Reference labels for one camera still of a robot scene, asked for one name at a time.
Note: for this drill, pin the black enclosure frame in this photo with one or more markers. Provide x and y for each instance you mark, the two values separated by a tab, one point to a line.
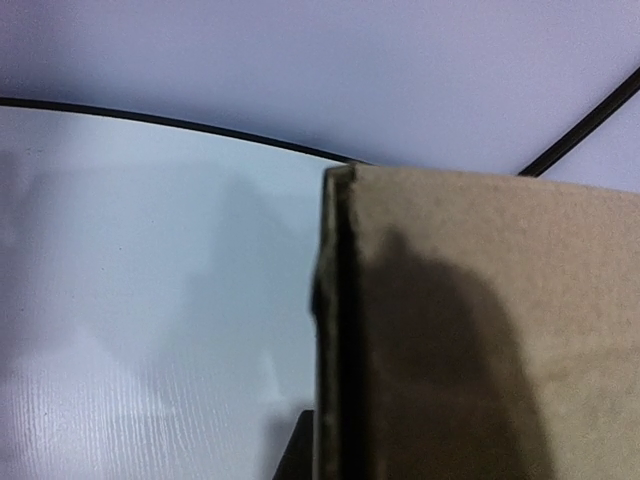
550	157

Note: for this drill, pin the brown cardboard paper box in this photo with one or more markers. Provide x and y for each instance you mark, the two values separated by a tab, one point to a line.
475	326

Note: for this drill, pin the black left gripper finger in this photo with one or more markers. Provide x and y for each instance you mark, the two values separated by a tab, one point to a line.
296	436

